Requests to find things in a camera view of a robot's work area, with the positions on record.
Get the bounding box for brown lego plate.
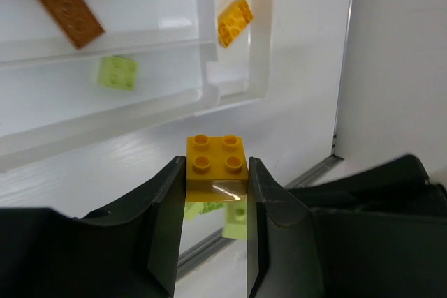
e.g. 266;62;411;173
39;0;105;50

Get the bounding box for pale green small lego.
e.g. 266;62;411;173
97;56;139;91

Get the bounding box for white compartment tray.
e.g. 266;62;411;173
1;0;273;171

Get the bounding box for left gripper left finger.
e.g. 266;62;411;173
1;156;186;297

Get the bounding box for orange lego piece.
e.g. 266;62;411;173
217;0;254;48

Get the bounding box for yellow and green lego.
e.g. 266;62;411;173
186;134;249;203

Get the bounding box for pale green lego pair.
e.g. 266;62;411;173
184;199;248;240

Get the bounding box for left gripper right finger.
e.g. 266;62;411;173
246;156;447;298

